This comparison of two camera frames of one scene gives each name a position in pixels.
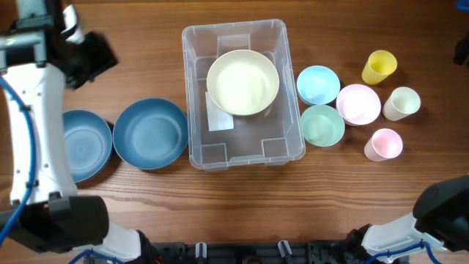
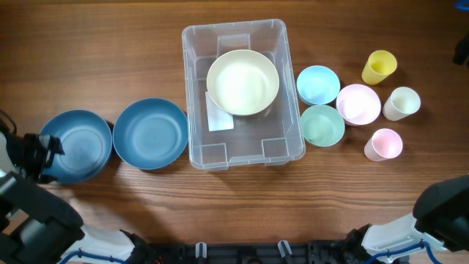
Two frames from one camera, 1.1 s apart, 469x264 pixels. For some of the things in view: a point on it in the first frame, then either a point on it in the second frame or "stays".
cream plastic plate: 242,82 stays
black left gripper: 104,60 -> 51,147
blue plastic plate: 150,133 stays
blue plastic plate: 89,141 stays
